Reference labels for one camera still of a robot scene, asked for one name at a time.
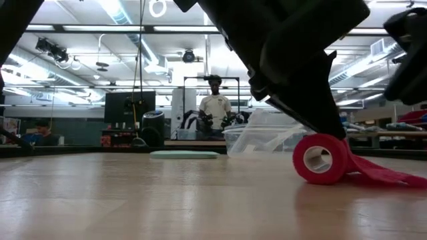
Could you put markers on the dark shelf with items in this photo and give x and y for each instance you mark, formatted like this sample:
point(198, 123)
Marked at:
point(116, 138)

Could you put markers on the red elastic bandage roll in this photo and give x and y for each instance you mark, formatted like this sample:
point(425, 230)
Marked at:
point(338, 156)

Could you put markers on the standing person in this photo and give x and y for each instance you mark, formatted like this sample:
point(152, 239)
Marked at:
point(215, 110)

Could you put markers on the mint green container lid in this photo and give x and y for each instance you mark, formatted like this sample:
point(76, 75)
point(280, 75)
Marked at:
point(183, 154)

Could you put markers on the clear plastic zipper bag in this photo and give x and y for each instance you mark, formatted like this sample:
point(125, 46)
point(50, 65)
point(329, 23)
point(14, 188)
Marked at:
point(267, 116)

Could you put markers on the black background robot arm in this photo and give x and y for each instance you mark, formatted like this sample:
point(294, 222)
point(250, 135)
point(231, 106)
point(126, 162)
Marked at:
point(197, 118)
point(238, 118)

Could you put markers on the white air vent grille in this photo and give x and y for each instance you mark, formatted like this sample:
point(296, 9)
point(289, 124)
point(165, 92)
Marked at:
point(378, 47)

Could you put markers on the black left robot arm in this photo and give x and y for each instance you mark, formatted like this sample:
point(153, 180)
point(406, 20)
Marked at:
point(13, 20)

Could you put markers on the wooden workbench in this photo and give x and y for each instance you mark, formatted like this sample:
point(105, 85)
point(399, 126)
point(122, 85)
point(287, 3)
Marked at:
point(393, 134)

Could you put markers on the clear plastic food container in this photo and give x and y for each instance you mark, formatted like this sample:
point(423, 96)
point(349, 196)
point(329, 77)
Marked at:
point(228, 140)

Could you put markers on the black hanging camera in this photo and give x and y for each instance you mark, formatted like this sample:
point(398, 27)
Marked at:
point(188, 56)
point(56, 53)

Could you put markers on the long light bar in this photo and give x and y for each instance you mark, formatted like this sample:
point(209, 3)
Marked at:
point(100, 28)

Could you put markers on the red storage bin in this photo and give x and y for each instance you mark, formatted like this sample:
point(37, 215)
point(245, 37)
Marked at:
point(413, 117)

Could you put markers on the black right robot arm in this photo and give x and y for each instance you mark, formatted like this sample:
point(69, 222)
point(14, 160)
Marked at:
point(410, 23)

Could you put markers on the grey wrapped bundle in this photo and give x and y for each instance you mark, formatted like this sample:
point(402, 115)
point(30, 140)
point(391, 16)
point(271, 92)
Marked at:
point(403, 126)
point(363, 127)

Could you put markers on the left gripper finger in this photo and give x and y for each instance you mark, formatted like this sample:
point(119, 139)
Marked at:
point(300, 93)

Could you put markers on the seated person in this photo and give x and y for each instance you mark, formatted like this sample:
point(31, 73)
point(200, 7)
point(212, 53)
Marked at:
point(45, 136)

